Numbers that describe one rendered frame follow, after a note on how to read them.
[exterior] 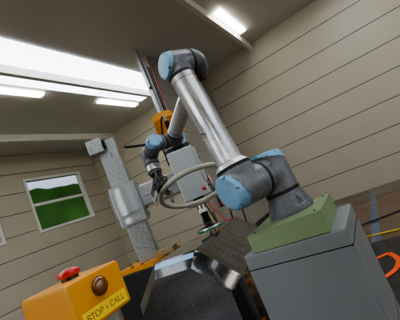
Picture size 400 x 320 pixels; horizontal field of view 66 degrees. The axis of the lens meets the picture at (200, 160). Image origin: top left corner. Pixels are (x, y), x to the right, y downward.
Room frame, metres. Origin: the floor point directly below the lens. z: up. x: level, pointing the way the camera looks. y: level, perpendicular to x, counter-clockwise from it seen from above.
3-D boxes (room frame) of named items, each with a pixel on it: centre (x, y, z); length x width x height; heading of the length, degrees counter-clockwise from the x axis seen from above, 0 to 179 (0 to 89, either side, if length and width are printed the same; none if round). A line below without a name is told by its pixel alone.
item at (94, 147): (2.99, 0.91, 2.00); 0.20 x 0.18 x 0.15; 66
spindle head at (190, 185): (2.61, 0.14, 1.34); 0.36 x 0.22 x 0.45; 5
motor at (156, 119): (3.19, 0.17, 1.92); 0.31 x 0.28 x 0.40; 95
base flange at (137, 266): (3.12, 0.84, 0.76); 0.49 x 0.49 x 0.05; 66
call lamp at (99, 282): (0.53, 0.24, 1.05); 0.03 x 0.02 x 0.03; 156
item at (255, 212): (5.92, -0.44, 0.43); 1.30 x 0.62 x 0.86; 152
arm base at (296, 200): (1.33, -0.28, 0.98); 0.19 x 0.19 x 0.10
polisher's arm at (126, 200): (3.14, 0.64, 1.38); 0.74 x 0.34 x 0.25; 96
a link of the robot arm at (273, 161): (1.33, -0.26, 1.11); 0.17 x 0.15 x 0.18; 122
